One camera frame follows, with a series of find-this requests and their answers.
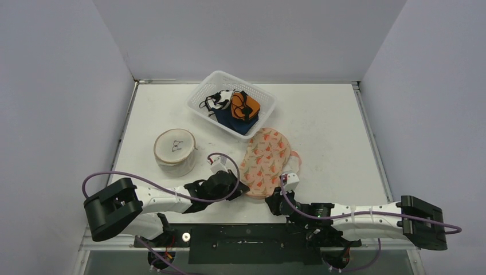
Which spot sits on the black and white bra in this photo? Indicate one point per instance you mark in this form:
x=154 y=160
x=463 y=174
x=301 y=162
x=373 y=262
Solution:
x=219 y=100

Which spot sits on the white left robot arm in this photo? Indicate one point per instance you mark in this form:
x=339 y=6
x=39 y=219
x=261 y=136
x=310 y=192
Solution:
x=125 y=208

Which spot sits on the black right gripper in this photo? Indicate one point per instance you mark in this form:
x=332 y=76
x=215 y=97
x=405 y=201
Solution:
x=276 y=200

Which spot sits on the navy blue bra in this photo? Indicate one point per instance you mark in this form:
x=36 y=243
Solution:
x=224 y=117

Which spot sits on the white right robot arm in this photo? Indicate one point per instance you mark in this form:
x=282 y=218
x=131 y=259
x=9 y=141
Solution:
x=331 y=224

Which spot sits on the white round mesh laundry bag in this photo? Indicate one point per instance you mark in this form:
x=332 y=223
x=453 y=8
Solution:
x=174 y=152

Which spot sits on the orange bra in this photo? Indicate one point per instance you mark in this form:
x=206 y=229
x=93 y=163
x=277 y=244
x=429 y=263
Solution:
x=243 y=107

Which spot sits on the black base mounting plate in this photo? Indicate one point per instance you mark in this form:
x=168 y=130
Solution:
x=271 y=243

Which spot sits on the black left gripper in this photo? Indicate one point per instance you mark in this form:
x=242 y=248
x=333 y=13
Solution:
x=241 y=189

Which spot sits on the white plastic basket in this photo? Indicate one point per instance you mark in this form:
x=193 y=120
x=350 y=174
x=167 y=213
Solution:
x=219 y=80

